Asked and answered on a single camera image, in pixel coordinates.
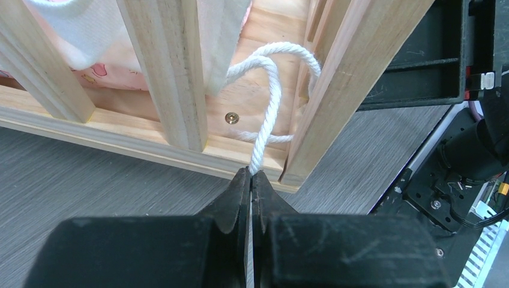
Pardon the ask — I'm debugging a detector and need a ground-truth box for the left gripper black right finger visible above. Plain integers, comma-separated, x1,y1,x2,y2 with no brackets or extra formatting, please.
251,172,451,287

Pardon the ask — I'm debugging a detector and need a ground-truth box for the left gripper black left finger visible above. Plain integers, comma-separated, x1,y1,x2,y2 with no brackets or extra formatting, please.
25,168,251,287

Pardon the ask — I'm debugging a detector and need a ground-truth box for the wooden slatted pet bed frame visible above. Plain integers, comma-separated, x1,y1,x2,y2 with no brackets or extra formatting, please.
1,1,432,193

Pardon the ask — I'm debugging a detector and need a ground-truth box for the pink printed cushion with ties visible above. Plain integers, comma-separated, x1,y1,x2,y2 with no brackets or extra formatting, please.
1,1,311,180

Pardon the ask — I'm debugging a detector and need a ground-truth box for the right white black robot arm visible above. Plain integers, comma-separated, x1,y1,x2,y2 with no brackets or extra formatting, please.
360,1,508,185

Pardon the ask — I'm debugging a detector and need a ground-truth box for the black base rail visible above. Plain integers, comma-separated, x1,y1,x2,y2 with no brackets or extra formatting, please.
372,106,508,287

